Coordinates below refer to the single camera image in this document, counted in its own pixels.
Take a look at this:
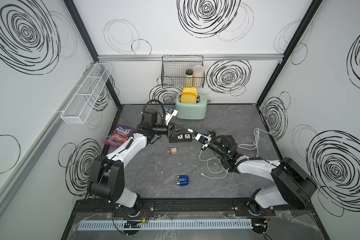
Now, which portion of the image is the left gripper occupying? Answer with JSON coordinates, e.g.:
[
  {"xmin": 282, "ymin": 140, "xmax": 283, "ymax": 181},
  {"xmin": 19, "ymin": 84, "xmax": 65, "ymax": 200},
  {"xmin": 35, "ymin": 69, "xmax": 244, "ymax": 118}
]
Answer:
[{"xmin": 152, "ymin": 122, "xmax": 186, "ymax": 140}]

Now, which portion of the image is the black power strip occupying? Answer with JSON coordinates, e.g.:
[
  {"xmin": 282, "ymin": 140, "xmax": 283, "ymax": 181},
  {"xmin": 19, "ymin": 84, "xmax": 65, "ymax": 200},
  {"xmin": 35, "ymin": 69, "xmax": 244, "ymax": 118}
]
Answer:
[{"xmin": 169, "ymin": 133, "xmax": 192, "ymax": 143}]

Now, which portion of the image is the pink USB charger adapter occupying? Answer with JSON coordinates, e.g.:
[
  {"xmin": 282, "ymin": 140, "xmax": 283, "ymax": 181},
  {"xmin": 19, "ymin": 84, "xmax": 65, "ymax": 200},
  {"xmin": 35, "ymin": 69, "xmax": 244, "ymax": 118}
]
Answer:
[{"xmin": 167, "ymin": 148, "xmax": 178, "ymax": 155}]

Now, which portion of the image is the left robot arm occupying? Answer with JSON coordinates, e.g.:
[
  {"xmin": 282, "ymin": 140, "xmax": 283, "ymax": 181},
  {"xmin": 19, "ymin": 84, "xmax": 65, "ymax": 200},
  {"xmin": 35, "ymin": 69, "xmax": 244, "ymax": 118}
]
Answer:
[{"xmin": 87, "ymin": 108, "xmax": 178, "ymax": 208}]

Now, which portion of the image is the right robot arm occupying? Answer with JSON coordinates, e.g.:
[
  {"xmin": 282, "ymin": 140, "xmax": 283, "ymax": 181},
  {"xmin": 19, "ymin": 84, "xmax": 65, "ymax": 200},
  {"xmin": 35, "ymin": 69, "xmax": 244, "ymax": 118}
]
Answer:
[{"xmin": 195, "ymin": 134, "xmax": 318, "ymax": 216}]

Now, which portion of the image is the purple Fox's candy bag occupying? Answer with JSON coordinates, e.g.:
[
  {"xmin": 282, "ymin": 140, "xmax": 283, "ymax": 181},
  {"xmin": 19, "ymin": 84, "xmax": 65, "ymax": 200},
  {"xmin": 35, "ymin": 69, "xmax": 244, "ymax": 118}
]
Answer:
[{"xmin": 105, "ymin": 124, "xmax": 135, "ymax": 148}]

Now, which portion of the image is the mint green toaster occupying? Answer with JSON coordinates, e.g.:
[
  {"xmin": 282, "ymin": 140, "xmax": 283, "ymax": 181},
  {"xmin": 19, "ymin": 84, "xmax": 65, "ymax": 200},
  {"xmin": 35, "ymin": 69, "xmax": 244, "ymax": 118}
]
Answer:
[{"xmin": 175, "ymin": 93, "xmax": 207, "ymax": 120}]

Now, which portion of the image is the yellow sponge toast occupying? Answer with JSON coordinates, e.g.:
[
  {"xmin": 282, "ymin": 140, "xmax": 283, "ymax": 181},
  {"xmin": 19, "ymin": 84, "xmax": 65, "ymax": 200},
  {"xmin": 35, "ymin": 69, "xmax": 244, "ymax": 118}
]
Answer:
[{"xmin": 180, "ymin": 88, "xmax": 198, "ymax": 104}]

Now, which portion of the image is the dark lid spice jar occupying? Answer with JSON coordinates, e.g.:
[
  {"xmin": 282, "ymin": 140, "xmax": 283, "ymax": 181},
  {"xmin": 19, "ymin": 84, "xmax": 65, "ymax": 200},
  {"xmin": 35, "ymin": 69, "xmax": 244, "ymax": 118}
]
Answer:
[{"xmin": 186, "ymin": 69, "xmax": 194, "ymax": 88}]

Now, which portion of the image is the white lid plastic jar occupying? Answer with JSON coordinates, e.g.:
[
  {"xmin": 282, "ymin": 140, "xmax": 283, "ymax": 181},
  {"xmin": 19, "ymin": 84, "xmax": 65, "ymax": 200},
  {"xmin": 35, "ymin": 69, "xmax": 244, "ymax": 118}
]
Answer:
[{"xmin": 193, "ymin": 65, "xmax": 205, "ymax": 88}]

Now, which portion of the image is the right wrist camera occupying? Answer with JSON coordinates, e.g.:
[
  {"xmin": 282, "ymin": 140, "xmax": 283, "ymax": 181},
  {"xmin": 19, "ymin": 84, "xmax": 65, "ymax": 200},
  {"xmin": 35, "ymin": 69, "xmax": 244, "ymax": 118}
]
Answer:
[{"xmin": 195, "ymin": 132, "xmax": 214, "ymax": 151}]

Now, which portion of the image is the black wire basket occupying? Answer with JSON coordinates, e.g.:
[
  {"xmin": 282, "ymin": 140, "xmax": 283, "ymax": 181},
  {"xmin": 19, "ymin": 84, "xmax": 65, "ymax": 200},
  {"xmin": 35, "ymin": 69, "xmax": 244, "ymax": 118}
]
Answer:
[{"xmin": 161, "ymin": 55, "xmax": 206, "ymax": 89}]

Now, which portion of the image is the white wire wall shelf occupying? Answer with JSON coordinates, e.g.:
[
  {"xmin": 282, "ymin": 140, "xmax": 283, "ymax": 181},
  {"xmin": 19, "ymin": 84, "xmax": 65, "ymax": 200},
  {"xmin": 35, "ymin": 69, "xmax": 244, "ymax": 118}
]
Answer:
[{"xmin": 61, "ymin": 62, "xmax": 112, "ymax": 124}]

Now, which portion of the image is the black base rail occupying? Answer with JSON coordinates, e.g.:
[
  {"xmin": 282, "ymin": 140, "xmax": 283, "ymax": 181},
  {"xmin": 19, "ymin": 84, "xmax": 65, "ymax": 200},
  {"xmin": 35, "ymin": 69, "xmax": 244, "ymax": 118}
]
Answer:
[{"xmin": 74, "ymin": 197, "xmax": 314, "ymax": 218}]

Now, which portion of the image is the grey slotted cable duct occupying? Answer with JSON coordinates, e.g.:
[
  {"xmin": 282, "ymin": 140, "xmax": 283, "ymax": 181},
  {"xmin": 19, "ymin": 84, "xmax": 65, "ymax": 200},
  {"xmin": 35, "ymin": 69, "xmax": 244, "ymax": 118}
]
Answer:
[{"xmin": 77, "ymin": 219, "xmax": 253, "ymax": 231}]

